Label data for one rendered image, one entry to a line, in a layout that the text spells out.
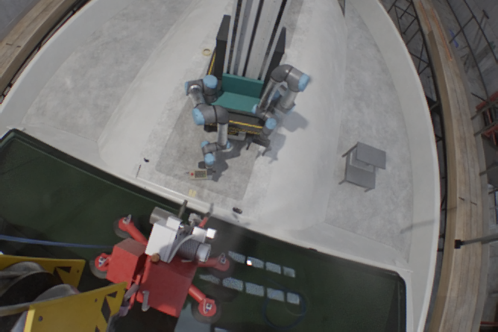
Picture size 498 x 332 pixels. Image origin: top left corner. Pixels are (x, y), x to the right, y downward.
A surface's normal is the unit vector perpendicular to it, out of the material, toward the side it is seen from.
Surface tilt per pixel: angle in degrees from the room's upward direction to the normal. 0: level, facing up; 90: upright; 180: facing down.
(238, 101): 0
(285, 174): 10
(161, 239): 18
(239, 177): 0
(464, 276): 0
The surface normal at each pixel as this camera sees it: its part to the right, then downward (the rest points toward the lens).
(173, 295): 0.05, -0.10
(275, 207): 0.32, -0.34
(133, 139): -0.04, -0.47
